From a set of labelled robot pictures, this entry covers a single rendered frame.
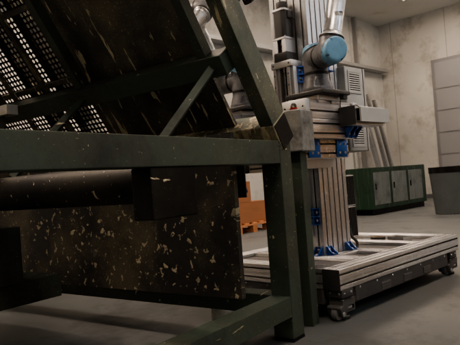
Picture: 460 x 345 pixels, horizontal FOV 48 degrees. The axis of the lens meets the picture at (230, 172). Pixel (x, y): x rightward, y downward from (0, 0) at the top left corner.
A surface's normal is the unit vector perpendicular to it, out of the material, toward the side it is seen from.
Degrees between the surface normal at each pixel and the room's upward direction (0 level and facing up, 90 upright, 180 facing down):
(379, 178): 90
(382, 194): 90
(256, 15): 90
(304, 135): 90
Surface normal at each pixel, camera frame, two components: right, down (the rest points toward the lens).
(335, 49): 0.30, 0.09
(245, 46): 0.81, -0.07
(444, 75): -0.71, 0.04
